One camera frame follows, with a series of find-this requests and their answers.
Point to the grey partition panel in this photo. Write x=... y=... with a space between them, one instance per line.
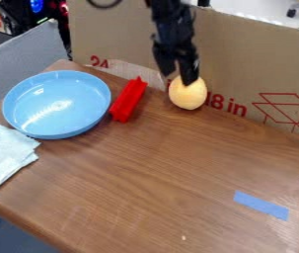
x=28 y=53

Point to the blue tape strip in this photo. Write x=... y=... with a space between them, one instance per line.
x=261 y=205

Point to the red rectangular block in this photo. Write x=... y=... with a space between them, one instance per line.
x=129 y=99

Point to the cardboard box wall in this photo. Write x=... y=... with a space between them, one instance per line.
x=249 y=57

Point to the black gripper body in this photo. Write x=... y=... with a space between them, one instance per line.
x=174 y=28

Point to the light blue folded cloth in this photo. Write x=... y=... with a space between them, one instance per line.
x=18 y=152

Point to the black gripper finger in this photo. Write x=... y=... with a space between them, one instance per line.
x=189 y=66
x=165 y=58

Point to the yellow ball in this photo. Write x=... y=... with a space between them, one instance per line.
x=187 y=97

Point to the blue plate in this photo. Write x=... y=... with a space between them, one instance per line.
x=56 y=104

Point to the black computer with lights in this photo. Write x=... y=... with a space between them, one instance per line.
x=24 y=14

